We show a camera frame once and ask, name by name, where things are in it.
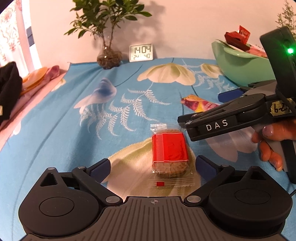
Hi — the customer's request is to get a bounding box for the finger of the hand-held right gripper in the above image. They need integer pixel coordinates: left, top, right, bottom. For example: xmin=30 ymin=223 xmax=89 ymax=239
xmin=178 ymin=94 xmax=266 ymax=129
xmin=218 ymin=80 xmax=278 ymax=103

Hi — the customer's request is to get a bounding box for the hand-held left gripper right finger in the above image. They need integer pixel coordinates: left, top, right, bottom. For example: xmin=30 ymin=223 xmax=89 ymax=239
xmin=184 ymin=156 xmax=267 ymax=206

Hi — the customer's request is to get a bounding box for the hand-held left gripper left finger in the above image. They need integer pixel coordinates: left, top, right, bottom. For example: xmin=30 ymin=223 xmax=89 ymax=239
xmin=39 ymin=159 xmax=122 ymax=206

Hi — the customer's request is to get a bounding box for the red yellow snack bar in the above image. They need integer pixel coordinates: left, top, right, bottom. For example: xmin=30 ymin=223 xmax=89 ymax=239
xmin=181 ymin=94 xmax=220 ymax=113

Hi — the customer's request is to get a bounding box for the green plastic bowl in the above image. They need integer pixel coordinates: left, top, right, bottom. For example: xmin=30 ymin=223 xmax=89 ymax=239
xmin=211 ymin=39 xmax=278 ymax=87

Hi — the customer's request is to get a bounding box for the pink snack packet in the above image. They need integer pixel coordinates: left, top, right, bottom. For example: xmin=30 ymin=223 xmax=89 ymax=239
xmin=248 ymin=45 xmax=269 ymax=58

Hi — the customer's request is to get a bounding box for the red label biscuit packet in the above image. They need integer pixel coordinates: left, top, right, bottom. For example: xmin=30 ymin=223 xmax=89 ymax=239
xmin=150 ymin=123 xmax=196 ymax=189

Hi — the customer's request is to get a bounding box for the small red candy packet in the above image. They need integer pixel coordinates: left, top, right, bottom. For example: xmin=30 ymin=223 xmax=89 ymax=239
xmin=237 ymin=25 xmax=251 ymax=43

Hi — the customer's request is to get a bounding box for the long red snack packet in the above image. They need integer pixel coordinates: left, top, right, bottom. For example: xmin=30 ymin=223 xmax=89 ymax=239
xmin=224 ymin=31 xmax=250 ymax=52

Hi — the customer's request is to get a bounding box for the person's right hand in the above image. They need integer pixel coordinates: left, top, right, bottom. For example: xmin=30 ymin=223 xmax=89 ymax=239
xmin=252 ymin=120 xmax=296 ymax=171

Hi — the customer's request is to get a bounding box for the blue floral tablecloth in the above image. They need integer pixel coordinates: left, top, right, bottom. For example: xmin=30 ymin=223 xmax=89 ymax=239
xmin=0 ymin=57 xmax=296 ymax=232

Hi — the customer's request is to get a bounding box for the twiggy plant in glass cup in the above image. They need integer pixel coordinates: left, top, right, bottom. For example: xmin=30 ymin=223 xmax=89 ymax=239
xmin=275 ymin=0 xmax=296 ymax=43

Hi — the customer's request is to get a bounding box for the white digital clock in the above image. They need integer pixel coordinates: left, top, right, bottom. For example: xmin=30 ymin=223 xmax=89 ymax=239
xmin=129 ymin=44 xmax=153 ymax=62

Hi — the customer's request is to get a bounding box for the pink cloth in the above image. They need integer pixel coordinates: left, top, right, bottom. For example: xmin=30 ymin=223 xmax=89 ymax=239
xmin=0 ymin=65 xmax=67 ymax=144

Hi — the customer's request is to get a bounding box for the leafy plant in glass vase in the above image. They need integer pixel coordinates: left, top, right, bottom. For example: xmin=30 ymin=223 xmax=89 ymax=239
xmin=64 ymin=0 xmax=153 ymax=69

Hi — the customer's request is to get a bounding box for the yellow cloth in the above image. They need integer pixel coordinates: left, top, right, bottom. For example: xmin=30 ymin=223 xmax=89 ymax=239
xmin=20 ymin=67 xmax=49 ymax=90

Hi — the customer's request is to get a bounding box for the black cap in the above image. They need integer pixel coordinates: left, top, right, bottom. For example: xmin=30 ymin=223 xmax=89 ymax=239
xmin=0 ymin=61 xmax=23 ymax=127

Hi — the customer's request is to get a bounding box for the floral curtain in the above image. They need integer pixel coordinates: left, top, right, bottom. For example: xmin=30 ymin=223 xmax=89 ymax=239
xmin=0 ymin=0 xmax=42 ymax=70

